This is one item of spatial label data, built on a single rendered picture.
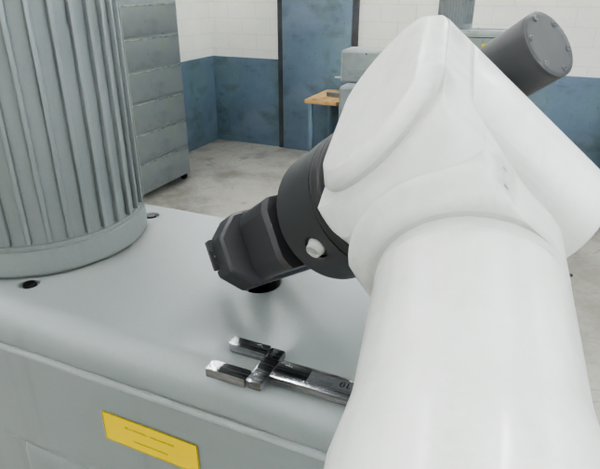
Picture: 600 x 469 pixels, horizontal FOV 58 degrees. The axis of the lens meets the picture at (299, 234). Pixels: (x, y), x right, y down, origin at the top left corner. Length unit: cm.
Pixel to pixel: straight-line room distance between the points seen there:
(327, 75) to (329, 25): 61
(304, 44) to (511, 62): 719
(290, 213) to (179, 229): 29
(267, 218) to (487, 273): 22
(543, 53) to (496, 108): 5
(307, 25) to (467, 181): 726
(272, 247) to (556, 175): 18
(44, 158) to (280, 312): 24
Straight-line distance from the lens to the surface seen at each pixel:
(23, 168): 51
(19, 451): 67
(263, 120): 795
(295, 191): 32
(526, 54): 29
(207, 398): 40
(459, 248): 17
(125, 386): 45
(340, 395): 35
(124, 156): 56
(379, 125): 20
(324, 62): 738
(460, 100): 20
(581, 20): 688
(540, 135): 26
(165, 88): 618
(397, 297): 16
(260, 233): 36
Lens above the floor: 213
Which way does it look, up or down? 25 degrees down
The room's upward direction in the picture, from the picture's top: straight up
